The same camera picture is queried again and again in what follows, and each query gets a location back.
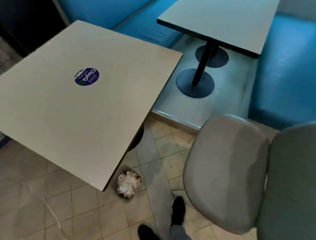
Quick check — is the person's grey trouser leg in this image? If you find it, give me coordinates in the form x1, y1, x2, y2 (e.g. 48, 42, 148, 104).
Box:
169, 223, 193, 240

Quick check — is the small grey waste bin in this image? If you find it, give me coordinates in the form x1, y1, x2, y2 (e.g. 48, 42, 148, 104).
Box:
115, 164, 144, 201

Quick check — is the grey chair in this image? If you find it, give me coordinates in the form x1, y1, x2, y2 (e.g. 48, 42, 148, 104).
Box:
182, 113, 316, 240

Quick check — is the thin white floor cable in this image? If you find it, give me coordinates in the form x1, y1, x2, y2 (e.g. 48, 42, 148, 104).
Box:
42, 197, 65, 235

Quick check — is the round blue table sticker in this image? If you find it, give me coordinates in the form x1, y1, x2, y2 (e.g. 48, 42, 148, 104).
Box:
74, 67, 100, 87

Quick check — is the person's black shoe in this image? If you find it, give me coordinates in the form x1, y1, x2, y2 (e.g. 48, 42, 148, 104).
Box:
137, 224, 161, 240
170, 196, 186, 227

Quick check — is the tissue paper wad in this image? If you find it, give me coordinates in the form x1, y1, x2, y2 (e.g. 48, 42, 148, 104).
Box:
117, 170, 142, 198

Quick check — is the white table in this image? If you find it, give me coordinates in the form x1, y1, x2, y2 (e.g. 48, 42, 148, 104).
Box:
157, 0, 281, 59
0, 19, 184, 192

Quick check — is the metal step edge strip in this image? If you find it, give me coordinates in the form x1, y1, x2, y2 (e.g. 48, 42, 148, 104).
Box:
150, 109, 202, 131

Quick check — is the teal upholstered bench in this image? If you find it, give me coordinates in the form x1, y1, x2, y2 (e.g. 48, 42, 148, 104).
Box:
57, 0, 184, 49
248, 12, 316, 131

